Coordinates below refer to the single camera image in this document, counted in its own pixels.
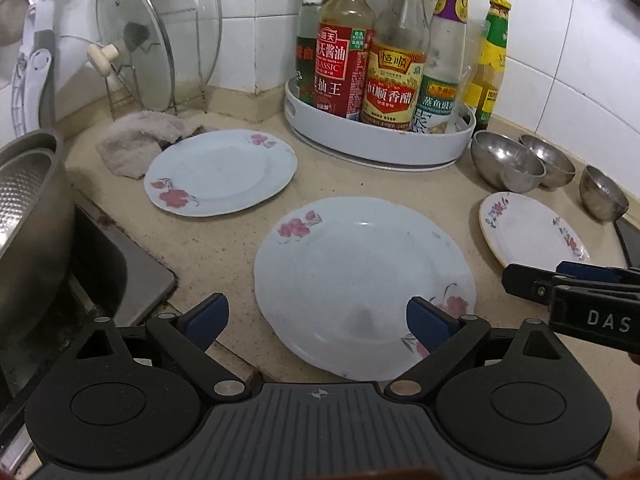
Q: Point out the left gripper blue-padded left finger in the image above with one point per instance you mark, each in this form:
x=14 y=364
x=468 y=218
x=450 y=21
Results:
x=186 y=338

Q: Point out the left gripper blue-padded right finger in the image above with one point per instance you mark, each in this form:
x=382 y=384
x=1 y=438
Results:
x=454 y=345

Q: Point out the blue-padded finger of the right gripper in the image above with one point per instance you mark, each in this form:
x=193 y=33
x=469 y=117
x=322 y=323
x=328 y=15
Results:
x=536 y=284

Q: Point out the small cream floral-rim plate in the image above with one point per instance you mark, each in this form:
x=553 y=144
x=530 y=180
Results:
x=518 y=229

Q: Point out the large white floral plate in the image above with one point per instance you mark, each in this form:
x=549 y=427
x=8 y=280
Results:
x=333 y=280

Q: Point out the black gas stove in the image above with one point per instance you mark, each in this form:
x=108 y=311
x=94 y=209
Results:
x=629 y=237

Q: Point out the small steel bowl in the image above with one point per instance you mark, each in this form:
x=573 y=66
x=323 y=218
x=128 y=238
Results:
x=601 y=197

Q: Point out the middle steel bowl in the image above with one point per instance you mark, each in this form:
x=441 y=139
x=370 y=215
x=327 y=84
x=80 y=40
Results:
x=560 y=169

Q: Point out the large steel bowl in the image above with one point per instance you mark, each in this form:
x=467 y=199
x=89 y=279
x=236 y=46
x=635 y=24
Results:
x=505 y=164

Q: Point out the left white floral plate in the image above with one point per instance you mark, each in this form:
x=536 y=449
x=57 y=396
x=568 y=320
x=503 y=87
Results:
x=219 y=172

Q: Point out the green-yellow oil bottle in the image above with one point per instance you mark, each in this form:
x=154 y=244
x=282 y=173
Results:
x=481 y=93

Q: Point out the purple-neck fish sauce bottle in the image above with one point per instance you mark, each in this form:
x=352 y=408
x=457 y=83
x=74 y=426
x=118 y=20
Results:
x=443 y=67

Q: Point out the grey dish cloth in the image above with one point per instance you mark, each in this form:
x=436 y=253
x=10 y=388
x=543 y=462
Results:
x=131 y=143

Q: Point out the steel colander pot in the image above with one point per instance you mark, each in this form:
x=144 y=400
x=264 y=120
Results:
x=37 y=222

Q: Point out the white two-tier rotating rack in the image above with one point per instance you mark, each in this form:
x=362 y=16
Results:
x=384 y=147

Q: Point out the yellow-cap vinegar bottle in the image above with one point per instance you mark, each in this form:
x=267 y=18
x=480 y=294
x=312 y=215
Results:
x=395 y=66

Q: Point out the small glass pot lid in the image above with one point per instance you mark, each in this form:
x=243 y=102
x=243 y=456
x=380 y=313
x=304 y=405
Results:
x=134 y=47

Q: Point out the white hanging utensil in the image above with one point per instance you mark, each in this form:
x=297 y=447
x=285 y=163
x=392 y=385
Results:
x=32 y=82

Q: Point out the red-label soy sauce bottle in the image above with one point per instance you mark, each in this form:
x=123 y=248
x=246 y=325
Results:
x=344 y=37

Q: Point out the large glass pot lid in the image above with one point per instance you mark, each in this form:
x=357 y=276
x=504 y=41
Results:
x=193 y=29

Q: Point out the clear green-label bottle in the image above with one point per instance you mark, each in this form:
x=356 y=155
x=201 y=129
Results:
x=305 y=49

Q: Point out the hanging mesh strainer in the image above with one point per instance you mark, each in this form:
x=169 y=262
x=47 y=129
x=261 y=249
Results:
x=12 y=17

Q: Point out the wire lid rack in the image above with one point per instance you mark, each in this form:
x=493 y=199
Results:
x=161 y=60

